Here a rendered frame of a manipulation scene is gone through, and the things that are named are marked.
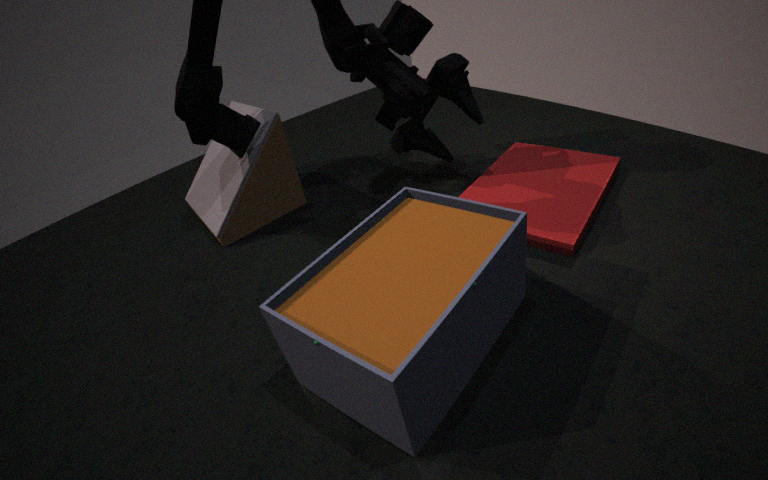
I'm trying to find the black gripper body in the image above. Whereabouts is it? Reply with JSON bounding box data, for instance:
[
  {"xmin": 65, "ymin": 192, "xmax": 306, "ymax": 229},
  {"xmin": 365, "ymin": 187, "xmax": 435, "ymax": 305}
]
[{"xmin": 381, "ymin": 53, "xmax": 469, "ymax": 155}]

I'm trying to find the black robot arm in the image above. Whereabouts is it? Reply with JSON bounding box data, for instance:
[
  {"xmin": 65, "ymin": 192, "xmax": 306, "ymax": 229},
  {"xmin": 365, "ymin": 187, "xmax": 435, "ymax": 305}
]
[{"xmin": 174, "ymin": 0, "xmax": 434, "ymax": 158}]

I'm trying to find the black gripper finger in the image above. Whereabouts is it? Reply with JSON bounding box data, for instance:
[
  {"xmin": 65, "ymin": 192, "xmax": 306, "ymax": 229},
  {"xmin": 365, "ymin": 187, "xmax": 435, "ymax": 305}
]
[
  {"xmin": 404, "ymin": 128, "xmax": 454, "ymax": 162},
  {"xmin": 438, "ymin": 70, "xmax": 484, "ymax": 125}
]

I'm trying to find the red box lid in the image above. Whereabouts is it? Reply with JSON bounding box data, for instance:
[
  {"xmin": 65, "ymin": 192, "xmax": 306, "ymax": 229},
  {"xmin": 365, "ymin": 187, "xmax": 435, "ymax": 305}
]
[{"xmin": 458, "ymin": 142, "xmax": 620, "ymax": 257}]

